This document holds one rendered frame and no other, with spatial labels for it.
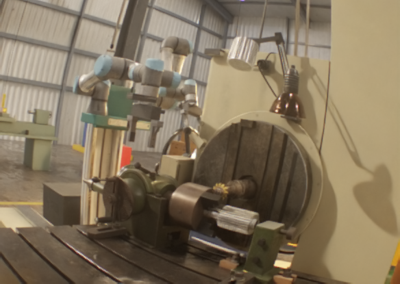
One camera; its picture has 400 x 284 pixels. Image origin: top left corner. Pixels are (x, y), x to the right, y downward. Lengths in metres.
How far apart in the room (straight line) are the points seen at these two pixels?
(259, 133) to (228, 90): 0.32
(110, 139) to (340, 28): 1.83
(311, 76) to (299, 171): 0.42
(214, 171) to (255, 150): 0.22
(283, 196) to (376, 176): 0.45
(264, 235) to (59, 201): 1.79
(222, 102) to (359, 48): 0.77
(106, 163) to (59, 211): 0.57
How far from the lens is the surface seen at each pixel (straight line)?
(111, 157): 2.71
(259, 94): 1.69
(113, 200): 1.42
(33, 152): 7.25
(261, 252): 1.27
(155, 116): 1.41
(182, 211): 1.36
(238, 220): 1.30
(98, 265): 1.21
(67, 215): 2.70
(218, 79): 1.81
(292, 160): 1.49
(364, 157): 1.51
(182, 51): 2.68
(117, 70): 1.87
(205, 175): 1.68
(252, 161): 1.55
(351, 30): 1.61
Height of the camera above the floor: 1.54
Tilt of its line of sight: 1 degrees down
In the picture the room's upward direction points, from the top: 10 degrees clockwise
